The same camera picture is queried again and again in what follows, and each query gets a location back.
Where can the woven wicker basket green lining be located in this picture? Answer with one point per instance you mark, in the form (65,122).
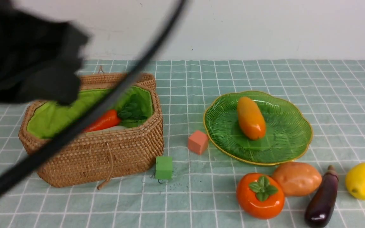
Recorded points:
(98,155)

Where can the brown potato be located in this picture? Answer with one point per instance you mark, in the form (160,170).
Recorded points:
(297,179)

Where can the dark purple eggplant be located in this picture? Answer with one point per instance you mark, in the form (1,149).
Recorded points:
(320,209)

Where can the green glass leaf plate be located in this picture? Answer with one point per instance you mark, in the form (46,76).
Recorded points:
(288,132)

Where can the green checkered tablecloth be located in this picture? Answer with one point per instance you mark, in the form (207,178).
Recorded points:
(329,93)

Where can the green foam cube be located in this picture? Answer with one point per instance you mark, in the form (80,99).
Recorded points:
(164,168)

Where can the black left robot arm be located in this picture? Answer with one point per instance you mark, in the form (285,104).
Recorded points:
(39,58)

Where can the orange carrot green leaves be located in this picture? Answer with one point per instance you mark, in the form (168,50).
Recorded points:
(131,111)

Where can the orange foam cube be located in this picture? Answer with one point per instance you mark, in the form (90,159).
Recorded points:
(197,142)

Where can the orange persimmon green calyx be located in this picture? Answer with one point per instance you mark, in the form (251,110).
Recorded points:
(260,196)

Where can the white radish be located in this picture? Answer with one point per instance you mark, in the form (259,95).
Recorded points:
(114,128)

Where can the woven wicker basket lid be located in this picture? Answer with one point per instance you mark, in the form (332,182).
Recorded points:
(108,80)

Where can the orange yellow mango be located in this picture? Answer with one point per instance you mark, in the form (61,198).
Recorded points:
(250,119)

